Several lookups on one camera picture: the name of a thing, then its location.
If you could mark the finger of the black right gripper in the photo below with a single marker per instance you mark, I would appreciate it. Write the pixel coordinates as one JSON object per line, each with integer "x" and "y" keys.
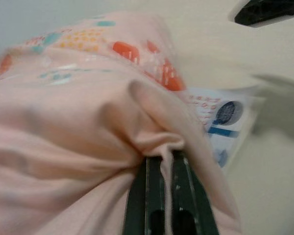
{"x": 267, "y": 11}

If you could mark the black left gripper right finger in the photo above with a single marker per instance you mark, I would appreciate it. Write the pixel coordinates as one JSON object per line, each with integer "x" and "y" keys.
{"x": 183, "y": 195}

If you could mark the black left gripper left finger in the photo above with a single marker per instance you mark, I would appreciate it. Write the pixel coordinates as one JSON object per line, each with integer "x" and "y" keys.
{"x": 147, "y": 195}

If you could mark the white book blue orange lettering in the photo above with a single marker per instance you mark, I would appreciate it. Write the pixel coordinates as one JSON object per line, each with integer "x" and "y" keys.
{"x": 225, "y": 122}

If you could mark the pink floral print pillow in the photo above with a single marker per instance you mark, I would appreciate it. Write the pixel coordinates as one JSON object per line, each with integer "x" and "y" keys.
{"x": 63, "y": 122}

